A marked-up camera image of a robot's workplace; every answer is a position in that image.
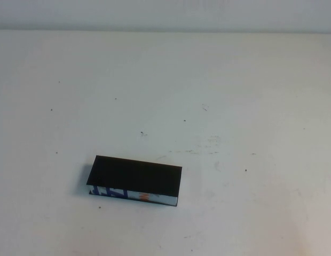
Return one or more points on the black glasses case printed side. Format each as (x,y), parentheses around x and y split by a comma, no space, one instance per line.
(133,174)

